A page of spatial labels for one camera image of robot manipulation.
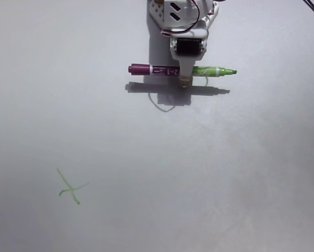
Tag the white gripper, black motor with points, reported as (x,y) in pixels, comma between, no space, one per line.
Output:
(187,46)

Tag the green marker with purple cap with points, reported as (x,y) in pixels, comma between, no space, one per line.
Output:
(141,69)

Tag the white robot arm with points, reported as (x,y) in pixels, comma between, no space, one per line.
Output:
(186,10)

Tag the tan rubber band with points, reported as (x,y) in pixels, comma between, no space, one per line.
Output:
(185,81)

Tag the green drawn X mark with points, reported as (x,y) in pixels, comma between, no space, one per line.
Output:
(73,189)

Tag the white perforated base plate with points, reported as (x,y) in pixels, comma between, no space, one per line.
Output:
(214,15)

